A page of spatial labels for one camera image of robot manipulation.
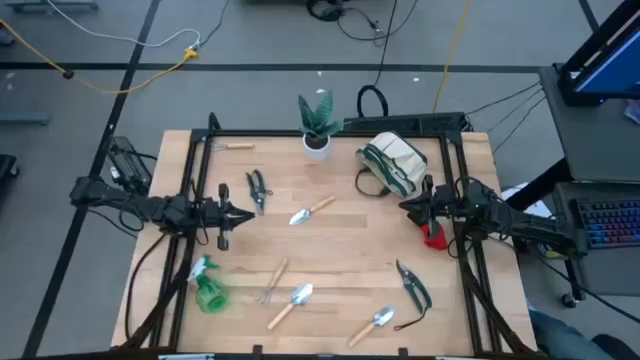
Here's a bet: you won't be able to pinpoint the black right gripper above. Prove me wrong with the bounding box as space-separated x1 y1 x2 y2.
398 174 459 239

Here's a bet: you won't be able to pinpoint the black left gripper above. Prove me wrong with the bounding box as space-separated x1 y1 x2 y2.
199 183 256 251

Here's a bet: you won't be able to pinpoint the black pruning shears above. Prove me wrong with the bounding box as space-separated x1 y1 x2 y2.
244 168 275 217

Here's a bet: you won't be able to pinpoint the red black gardening glove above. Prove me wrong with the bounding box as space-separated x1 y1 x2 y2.
418 222 450 251

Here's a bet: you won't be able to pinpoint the beige green canvas gardening bag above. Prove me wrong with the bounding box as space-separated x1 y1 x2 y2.
354 131 434 200

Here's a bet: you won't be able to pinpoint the wooden-handled metal trowel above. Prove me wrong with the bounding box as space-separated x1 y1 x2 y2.
266 283 315 331
347 305 397 349
288 194 337 227

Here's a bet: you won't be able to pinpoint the wooden-handled hand fork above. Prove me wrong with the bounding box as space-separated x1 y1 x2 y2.
209 142 256 152

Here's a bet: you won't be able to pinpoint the wooden-handled hand rake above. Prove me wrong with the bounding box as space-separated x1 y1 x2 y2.
255 257 290 306

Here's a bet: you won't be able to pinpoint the green-handled pruning shears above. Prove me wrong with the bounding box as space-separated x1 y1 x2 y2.
392 258 434 332

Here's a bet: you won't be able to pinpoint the green plastic spray bottle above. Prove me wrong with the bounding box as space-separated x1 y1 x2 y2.
187 254 231 315

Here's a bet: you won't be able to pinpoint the white paper sheet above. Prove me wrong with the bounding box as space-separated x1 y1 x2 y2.
499 183 554 220

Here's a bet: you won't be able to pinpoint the snake plant in white pot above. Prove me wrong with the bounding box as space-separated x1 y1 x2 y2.
297 89 346 162

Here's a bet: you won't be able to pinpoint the black power supply box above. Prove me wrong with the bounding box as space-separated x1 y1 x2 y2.
107 135 154 194

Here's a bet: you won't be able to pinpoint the grey monitor desk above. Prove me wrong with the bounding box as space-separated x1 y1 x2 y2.
538 64 640 184

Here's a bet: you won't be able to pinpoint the person's leg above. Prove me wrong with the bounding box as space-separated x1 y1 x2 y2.
527 307 640 360

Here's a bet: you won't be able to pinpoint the backlit rainbow keyboard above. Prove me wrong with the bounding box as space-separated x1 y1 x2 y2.
574 198 640 250

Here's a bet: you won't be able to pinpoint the dark grey keyboard table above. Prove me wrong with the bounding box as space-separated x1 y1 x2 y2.
552 180 640 297

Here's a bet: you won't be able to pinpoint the grey floor stand foot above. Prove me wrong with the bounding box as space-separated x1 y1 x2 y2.
0 112 51 126
4 0 100 14

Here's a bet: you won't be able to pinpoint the black floor equipment base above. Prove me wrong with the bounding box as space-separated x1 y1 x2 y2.
0 153 21 194

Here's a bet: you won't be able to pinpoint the colourful booklet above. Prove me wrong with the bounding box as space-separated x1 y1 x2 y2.
623 98 640 126

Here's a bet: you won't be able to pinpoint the black computer monitor with stand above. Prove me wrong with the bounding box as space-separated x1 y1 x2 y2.
557 0 640 107

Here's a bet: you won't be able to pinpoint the looped black cable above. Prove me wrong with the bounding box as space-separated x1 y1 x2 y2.
355 0 401 120

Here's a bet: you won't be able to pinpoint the thin black cable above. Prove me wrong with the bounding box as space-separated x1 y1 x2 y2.
491 95 548 153
198 0 231 49
486 88 545 135
466 81 543 116

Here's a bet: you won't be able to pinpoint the yellow hanging cord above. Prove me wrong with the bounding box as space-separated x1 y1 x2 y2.
432 0 474 114

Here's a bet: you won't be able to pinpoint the yellow extension cable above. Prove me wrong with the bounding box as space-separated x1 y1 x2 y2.
0 18 200 95

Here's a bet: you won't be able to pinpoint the long black floor cable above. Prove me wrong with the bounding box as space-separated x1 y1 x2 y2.
529 249 640 325

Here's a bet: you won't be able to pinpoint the white power cable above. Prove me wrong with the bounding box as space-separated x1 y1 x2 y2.
47 0 202 51

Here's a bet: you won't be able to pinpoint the black cable coil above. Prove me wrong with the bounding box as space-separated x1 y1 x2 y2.
305 0 389 49

